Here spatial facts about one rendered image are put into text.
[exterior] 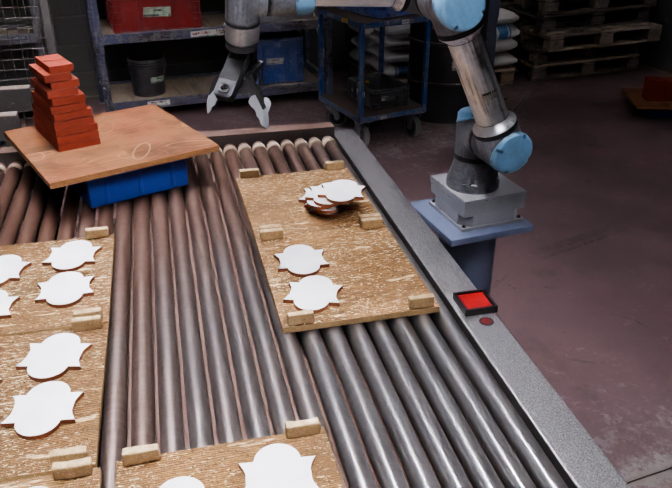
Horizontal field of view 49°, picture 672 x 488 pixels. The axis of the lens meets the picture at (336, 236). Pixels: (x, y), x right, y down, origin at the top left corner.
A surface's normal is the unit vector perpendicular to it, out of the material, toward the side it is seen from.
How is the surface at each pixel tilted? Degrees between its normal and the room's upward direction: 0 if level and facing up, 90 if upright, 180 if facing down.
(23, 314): 0
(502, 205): 90
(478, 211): 90
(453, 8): 83
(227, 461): 0
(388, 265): 0
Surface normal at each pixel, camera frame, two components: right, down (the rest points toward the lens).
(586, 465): 0.00, -0.88
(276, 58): 0.29, 0.45
